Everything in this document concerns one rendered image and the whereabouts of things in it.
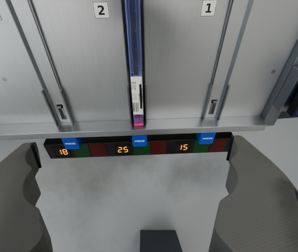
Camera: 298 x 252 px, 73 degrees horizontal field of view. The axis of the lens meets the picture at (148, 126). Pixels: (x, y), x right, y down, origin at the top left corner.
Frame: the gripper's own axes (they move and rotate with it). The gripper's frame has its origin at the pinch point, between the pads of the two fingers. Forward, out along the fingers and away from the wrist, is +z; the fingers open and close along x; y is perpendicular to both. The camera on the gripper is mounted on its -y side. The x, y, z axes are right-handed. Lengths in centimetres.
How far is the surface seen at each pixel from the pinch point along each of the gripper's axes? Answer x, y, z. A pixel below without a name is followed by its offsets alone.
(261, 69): 15.9, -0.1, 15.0
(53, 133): -12.4, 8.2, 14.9
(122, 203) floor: -11, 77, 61
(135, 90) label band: -0.3, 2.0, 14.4
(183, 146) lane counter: 7.9, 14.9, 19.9
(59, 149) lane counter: -14.7, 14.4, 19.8
